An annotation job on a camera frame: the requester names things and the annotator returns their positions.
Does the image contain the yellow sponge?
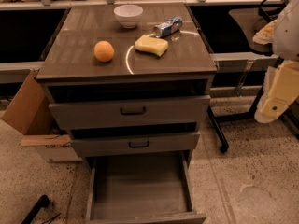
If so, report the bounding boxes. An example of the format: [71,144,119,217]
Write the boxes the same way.
[135,35,168,57]

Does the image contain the open bottom drawer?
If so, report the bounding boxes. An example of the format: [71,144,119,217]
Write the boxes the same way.
[85,151,206,224]

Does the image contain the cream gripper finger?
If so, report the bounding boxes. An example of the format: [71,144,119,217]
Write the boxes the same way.
[254,61,299,123]
[252,20,277,45]

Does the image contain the orange fruit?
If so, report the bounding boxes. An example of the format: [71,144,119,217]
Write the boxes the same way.
[94,41,114,63]

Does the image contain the white ceramic bowl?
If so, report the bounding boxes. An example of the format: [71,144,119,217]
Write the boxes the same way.
[113,4,143,29]

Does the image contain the black bar on floor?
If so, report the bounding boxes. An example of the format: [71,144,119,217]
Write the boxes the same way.
[21,195,50,224]

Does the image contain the grey drawer cabinet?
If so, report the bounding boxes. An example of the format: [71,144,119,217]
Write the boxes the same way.
[36,3,219,224]

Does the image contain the black side table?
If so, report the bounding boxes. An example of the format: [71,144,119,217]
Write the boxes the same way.
[206,0,299,154]

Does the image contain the cardboard box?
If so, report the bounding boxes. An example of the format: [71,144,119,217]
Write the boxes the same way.
[2,70,82,162]

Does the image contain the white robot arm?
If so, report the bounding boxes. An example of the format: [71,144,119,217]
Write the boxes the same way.
[253,0,299,123]

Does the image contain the top drawer with handle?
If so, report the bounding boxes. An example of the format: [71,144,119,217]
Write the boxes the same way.
[50,95,210,130]

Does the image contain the drawer with handle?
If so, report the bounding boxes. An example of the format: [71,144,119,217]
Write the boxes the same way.
[72,132,200,157]
[50,95,210,130]

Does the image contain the middle drawer with handle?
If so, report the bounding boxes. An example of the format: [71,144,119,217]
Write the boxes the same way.
[72,132,200,157]

